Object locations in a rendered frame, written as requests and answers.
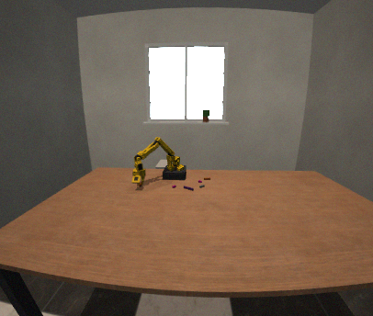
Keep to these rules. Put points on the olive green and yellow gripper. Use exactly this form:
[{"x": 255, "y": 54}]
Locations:
[{"x": 137, "y": 175}]

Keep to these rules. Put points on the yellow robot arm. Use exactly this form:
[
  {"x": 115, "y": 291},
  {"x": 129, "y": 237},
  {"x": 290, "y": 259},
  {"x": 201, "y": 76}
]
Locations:
[{"x": 170, "y": 158}]

